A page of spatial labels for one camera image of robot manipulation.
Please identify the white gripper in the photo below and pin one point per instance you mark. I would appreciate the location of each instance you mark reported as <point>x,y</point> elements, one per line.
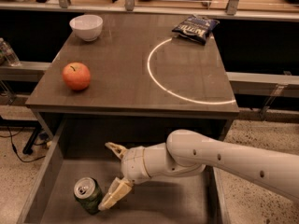
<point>133,164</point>

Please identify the green soda can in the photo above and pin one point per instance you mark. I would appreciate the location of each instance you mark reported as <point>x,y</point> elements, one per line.
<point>88,193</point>

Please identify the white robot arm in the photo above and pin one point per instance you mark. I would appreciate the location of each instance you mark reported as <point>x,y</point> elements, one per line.
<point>187,153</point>

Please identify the open grey top drawer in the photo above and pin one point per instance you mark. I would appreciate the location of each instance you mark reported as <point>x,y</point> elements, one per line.
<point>78,150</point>

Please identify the grey cabinet counter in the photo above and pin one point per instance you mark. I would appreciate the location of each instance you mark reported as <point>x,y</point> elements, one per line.
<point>139,67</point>

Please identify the red apple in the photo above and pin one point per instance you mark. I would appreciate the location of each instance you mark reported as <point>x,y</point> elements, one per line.
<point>76,76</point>

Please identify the white bowl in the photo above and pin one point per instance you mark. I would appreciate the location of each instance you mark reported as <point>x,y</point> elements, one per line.
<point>87,27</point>

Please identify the blue chip bag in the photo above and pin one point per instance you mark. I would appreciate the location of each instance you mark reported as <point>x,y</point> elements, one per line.
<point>196,28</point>

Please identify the clear plastic water bottle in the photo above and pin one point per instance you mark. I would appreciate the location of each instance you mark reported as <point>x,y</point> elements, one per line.
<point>9,53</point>

